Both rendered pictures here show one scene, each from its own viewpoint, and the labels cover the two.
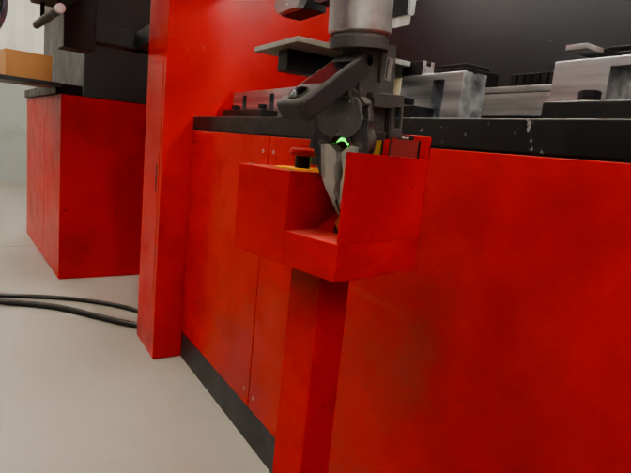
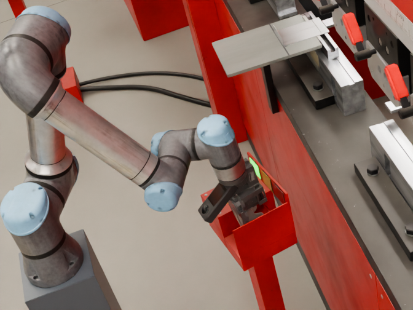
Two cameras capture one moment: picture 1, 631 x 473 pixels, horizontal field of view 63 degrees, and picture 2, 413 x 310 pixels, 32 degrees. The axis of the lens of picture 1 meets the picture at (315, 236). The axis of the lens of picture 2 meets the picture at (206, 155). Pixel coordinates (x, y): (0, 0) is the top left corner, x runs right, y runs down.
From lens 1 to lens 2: 1.49 m
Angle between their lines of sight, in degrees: 40
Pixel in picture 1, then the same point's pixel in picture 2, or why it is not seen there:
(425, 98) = (330, 83)
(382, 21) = (235, 176)
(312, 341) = (254, 271)
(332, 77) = (217, 203)
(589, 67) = (378, 144)
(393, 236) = (276, 240)
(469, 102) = (351, 100)
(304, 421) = (262, 298)
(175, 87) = not seen: outside the picture
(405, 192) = (276, 222)
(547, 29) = not seen: outside the picture
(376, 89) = (247, 186)
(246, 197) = not seen: hidden behind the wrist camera
